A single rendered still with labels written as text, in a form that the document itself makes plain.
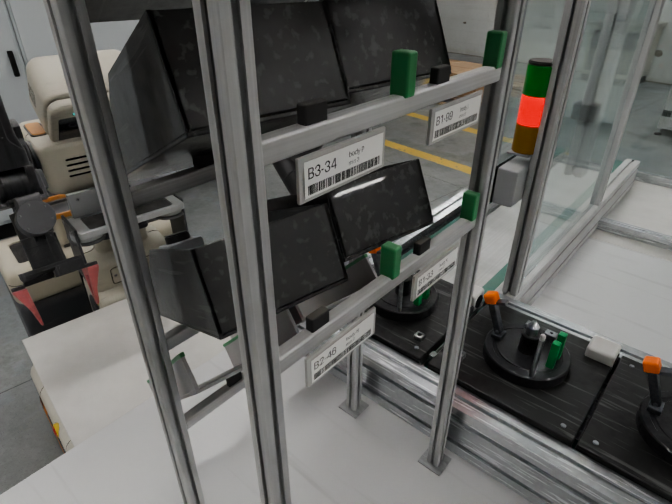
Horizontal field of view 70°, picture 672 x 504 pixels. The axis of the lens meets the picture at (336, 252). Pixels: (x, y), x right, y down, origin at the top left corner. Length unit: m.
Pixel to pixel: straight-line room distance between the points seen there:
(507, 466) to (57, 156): 1.08
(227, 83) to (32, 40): 3.33
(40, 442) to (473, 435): 1.76
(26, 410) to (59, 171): 1.35
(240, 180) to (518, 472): 0.67
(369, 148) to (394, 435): 0.63
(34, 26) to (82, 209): 2.37
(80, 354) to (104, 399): 0.16
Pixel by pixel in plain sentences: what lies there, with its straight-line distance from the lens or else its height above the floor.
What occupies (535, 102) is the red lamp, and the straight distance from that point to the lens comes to 0.91.
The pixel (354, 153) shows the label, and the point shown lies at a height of 1.45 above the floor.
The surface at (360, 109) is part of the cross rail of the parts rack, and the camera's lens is 0.33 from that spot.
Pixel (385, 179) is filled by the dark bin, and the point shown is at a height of 1.36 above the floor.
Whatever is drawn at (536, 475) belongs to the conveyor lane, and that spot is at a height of 0.92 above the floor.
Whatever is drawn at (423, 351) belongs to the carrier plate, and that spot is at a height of 0.97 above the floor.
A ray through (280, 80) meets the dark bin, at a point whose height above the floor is 1.49.
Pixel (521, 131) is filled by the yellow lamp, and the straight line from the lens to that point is 0.93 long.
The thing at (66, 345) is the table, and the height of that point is 0.86.
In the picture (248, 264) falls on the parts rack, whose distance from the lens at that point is 0.28.
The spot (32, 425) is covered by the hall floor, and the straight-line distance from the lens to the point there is 2.33.
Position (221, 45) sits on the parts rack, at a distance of 0.24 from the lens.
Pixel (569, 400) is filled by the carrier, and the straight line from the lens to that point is 0.86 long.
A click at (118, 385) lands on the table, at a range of 1.04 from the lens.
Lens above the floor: 1.55
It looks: 31 degrees down
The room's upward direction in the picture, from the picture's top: straight up
